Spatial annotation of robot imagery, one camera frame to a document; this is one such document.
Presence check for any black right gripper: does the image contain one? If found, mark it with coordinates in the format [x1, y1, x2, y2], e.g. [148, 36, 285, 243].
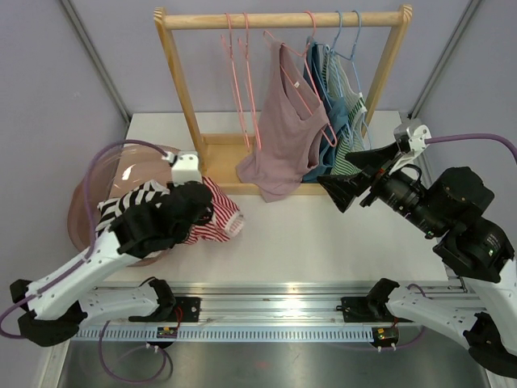
[316, 140, 444, 236]

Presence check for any black white striped tank top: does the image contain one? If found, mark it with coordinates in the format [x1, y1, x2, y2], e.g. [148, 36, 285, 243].
[95, 179, 170, 247]

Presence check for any red white striped tank top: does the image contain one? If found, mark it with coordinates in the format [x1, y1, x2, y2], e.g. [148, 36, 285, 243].
[183, 176, 245, 245]

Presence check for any pink wire hanger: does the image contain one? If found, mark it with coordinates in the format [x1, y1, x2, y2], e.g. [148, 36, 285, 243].
[221, 13, 250, 151]
[263, 11, 338, 148]
[238, 12, 262, 150]

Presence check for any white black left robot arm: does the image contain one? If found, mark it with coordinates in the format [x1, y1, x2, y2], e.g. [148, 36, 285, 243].
[10, 182, 213, 347]

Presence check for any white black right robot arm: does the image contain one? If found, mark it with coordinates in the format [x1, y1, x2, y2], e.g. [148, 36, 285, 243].
[317, 144, 516, 378]

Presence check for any mauve pink tank top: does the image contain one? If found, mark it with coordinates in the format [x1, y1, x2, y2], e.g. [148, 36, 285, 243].
[236, 40, 328, 202]

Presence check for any blue tank top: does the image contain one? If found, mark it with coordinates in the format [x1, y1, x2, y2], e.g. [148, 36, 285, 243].
[302, 37, 349, 183]

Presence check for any green white striped tank top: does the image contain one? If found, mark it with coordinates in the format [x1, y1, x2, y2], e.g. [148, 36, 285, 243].
[321, 52, 368, 177]

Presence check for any wooden clothes rack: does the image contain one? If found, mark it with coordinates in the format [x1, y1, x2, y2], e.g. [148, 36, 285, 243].
[153, 4, 413, 195]

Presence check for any pink translucent plastic basket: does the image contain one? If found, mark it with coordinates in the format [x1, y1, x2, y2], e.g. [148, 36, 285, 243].
[67, 141, 189, 267]

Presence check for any blue wire hanger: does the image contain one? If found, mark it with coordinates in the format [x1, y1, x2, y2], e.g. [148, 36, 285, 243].
[322, 11, 356, 147]
[327, 10, 372, 154]

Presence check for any aluminium mounting rail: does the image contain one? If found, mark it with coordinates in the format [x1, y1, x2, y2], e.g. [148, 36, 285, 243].
[88, 280, 485, 327]

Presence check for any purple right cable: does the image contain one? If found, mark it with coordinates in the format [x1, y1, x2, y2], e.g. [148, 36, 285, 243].
[406, 133, 517, 348]

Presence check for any aluminium frame post left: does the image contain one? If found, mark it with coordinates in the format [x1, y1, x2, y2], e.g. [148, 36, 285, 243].
[58, 0, 132, 127]

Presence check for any aluminium frame post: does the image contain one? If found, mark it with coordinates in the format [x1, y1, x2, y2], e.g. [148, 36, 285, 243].
[58, 0, 132, 127]
[406, 0, 485, 119]

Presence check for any slotted white cable duct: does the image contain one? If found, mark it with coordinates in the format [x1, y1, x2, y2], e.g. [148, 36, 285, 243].
[74, 325, 373, 343]

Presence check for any aluminium frame post right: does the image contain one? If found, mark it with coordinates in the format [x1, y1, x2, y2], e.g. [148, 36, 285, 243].
[406, 0, 485, 119]

